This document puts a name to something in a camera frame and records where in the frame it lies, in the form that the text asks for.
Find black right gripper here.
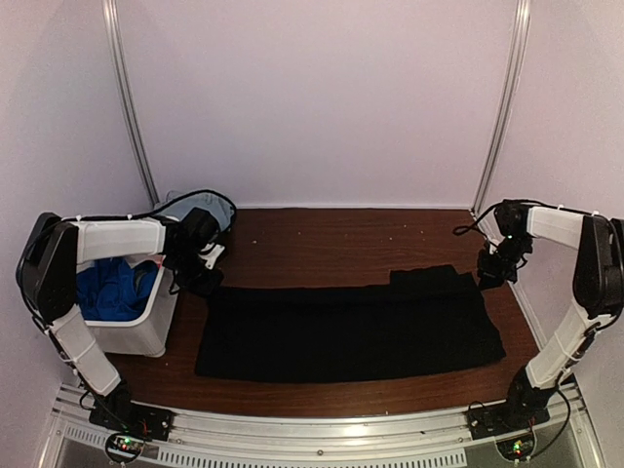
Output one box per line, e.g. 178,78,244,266
479,236,534,291

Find blue garment in bin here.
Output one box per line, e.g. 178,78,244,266
76,257,159,322

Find white plastic laundry bin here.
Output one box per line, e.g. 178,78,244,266
84,255,177,357

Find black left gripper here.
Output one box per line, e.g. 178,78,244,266
166,250,223,298

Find front aluminium rail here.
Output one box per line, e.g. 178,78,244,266
35,383,606,467

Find right aluminium frame post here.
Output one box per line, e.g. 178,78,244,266
472,0,531,215

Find left aluminium frame post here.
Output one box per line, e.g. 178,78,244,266
101,0,160,206

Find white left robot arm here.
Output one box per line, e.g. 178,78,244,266
16,208,226,397

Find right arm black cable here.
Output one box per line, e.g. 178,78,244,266
452,199,513,238

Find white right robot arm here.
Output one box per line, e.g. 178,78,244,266
477,199,623,431

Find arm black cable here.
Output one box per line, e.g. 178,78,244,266
452,199,513,238
62,187,238,230

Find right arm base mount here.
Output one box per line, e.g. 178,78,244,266
464,379,555,462

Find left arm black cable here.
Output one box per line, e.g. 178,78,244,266
62,187,238,230

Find aluminium frame post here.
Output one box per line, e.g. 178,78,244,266
472,0,531,215
101,0,160,206

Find black garment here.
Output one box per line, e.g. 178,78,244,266
195,265,506,384

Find light blue denim skirt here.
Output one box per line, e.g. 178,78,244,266
157,190,236,232

